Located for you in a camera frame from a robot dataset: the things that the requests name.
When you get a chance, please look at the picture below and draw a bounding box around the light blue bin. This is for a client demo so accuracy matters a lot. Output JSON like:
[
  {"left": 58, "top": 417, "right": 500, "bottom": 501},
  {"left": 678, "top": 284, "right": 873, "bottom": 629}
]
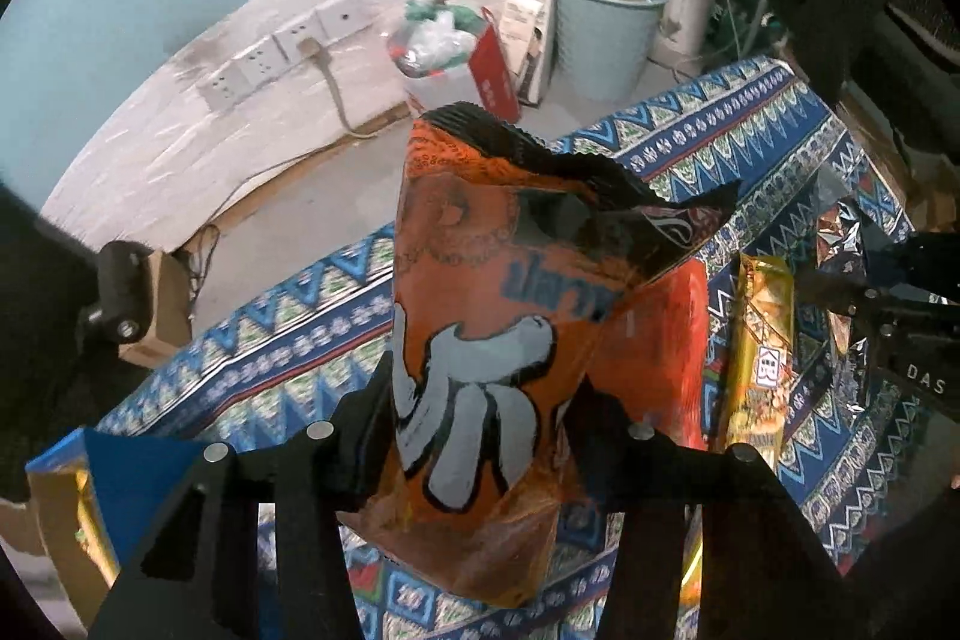
[{"left": 551, "top": 0, "right": 670, "bottom": 104}]

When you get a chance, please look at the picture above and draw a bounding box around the beige power cable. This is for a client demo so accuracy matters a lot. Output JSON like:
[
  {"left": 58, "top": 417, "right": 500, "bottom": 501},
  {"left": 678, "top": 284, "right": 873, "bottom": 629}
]
[{"left": 217, "top": 36, "right": 380, "bottom": 223}]

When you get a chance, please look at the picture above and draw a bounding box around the white wall socket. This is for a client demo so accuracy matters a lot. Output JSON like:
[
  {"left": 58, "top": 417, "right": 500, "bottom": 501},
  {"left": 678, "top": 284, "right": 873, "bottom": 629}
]
[
  {"left": 274, "top": 21, "right": 329, "bottom": 61},
  {"left": 232, "top": 47, "right": 291, "bottom": 88},
  {"left": 199, "top": 66, "right": 254, "bottom": 110},
  {"left": 315, "top": 0, "right": 374, "bottom": 39}
]

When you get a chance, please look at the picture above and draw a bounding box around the orange snack bag white print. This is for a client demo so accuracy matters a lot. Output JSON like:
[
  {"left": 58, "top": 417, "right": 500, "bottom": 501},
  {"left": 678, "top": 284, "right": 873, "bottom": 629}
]
[{"left": 337, "top": 101, "right": 740, "bottom": 609}]

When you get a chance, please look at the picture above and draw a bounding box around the dark round object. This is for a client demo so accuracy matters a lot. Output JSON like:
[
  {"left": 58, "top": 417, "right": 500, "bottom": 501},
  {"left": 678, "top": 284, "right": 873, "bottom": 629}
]
[{"left": 79, "top": 239, "right": 155, "bottom": 346}]

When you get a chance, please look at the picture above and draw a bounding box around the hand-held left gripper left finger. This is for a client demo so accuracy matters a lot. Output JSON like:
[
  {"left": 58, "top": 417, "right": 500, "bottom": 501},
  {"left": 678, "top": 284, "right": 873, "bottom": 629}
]
[{"left": 88, "top": 355, "right": 398, "bottom": 640}]

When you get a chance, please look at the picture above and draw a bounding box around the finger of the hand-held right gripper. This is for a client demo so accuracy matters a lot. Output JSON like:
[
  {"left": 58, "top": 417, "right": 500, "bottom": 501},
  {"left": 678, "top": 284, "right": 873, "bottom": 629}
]
[
  {"left": 862, "top": 231, "right": 960, "bottom": 294},
  {"left": 795, "top": 271, "right": 895, "bottom": 342}
]

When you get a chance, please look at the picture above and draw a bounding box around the black cable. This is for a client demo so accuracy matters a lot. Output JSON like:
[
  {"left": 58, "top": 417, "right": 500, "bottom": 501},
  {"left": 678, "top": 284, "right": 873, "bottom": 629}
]
[{"left": 180, "top": 224, "right": 224, "bottom": 305}]

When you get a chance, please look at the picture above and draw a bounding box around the white kettle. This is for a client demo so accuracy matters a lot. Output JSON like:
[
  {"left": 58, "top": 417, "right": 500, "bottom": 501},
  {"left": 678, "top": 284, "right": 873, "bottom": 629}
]
[{"left": 658, "top": 0, "right": 722, "bottom": 61}]

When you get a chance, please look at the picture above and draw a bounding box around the red paper bag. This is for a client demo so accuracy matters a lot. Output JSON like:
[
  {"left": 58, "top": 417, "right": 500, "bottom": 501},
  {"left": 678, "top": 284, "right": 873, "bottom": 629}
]
[{"left": 469, "top": 6, "right": 524, "bottom": 125}]

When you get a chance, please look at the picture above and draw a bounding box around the blue-rimmed cardboard box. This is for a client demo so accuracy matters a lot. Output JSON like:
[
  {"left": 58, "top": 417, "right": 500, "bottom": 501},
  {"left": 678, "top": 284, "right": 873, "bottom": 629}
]
[{"left": 26, "top": 426, "right": 203, "bottom": 611}]

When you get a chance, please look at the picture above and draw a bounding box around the clear plastic bag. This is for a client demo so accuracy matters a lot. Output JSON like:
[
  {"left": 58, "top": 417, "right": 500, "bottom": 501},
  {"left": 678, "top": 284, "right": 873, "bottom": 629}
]
[{"left": 386, "top": 0, "right": 488, "bottom": 84}]

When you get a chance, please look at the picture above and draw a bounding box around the silver foil snack packet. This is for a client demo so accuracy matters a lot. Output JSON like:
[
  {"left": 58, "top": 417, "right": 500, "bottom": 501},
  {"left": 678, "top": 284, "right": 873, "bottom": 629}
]
[{"left": 814, "top": 160, "right": 914, "bottom": 414}]

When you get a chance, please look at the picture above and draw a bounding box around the plain red-orange snack bag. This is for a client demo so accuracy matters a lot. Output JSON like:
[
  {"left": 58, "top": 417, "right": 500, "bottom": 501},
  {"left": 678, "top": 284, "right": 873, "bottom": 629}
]
[{"left": 585, "top": 257, "right": 711, "bottom": 453}]

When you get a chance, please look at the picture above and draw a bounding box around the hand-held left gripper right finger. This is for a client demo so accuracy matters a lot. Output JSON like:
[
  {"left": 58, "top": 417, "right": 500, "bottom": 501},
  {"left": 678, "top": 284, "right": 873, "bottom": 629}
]
[{"left": 559, "top": 385, "right": 863, "bottom": 640}]

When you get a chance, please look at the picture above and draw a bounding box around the white and red carton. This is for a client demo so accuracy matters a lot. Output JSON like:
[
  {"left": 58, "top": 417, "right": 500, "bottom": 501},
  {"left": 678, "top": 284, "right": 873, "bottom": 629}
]
[{"left": 502, "top": 0, "right": 557, "bottom": 110}]

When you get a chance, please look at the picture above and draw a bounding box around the blue patterned tablecloth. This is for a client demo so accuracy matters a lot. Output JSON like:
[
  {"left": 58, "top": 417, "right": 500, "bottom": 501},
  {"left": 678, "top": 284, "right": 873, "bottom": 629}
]
[{"left": 94, "top": 55, "right": 935, "bottom": 640}]

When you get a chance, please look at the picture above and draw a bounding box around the yellow snack packet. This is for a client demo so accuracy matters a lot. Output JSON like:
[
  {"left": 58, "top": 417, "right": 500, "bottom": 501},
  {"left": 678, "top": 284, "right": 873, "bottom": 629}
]
[{"left": 709, "top": 251, "right": 796, "bottom": 470}]

